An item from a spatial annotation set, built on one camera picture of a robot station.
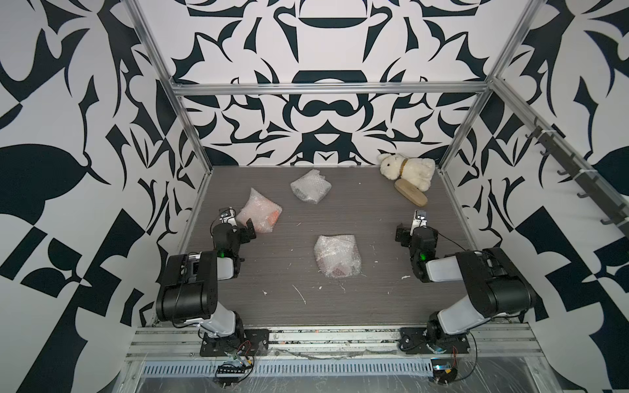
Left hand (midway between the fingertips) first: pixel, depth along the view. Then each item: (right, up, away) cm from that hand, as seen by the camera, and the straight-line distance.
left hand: (234, 219), depth 94 cm
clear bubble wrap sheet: (+39, -13, -5) cm, 41 cm away
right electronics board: (+67, -41, -23) cm, 82 cm away
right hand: (+68, -1, 0) cm, 68 cm away
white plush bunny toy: (+75, +19, +14) cm, 78 cm away
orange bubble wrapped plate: (+9, +2, +8) cm, 12 cm away
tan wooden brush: (+72, +10, +14) cm, 74 cm away
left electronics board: (+6, -43, -21) cm, 48 cm away
